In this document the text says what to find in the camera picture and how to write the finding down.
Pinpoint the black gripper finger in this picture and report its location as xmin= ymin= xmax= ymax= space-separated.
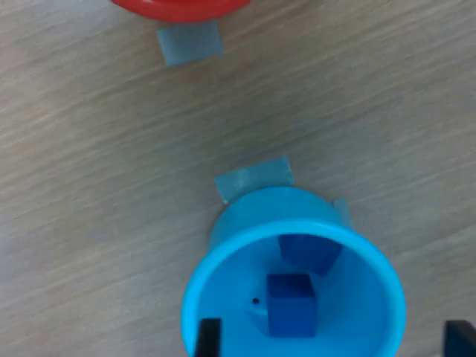
xmin=442 ymin=320 xmax=476 ymax=357
xmin=194 ymin=318 xmax=222 ymax=357

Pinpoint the blue cube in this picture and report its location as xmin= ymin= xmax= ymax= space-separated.
xmin=278 ymin=234 xmax=344 ymax=278
xmin=266 ymin=273 xmax=317 ymax=339

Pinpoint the blue plastic bin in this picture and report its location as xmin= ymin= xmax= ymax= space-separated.
xmin=180 ymin=187 xmax=408 ymax=357

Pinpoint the red plastic bin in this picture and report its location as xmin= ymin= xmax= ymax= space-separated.
xmin=110 ymin=0 xmax=251 ymax=24

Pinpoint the blue tape piece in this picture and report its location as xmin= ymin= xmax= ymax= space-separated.
xmin=155 ymin=19 xmax=225 ymax=68
xmin=214 ymin=155 xmax=295 ymax=205

